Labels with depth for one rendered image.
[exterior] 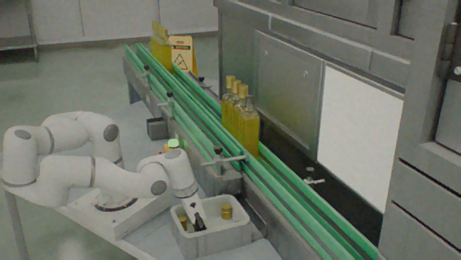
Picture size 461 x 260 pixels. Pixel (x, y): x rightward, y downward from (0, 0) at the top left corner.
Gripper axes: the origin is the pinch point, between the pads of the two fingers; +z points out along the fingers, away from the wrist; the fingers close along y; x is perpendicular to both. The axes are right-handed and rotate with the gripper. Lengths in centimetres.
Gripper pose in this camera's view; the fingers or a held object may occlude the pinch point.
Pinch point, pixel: (199, 227)
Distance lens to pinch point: 146.4
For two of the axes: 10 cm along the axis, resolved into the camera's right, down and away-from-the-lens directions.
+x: -9.0, 3.8, -2.1
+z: 2.4, 8.4, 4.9
